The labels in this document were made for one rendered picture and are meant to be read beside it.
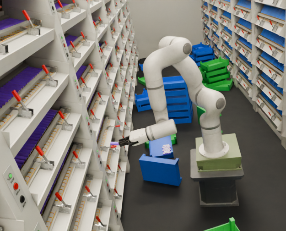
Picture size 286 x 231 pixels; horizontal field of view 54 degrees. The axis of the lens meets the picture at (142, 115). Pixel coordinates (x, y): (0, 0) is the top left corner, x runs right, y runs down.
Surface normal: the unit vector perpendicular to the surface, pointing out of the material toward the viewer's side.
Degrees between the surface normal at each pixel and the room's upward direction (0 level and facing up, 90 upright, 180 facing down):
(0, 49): 90
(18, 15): 90
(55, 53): 90
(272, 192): 0
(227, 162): 90
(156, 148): 18
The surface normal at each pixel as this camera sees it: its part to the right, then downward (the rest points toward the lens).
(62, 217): 0.17, -0.88
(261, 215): -0.18, -0.88
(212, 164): -0.14, 0.47
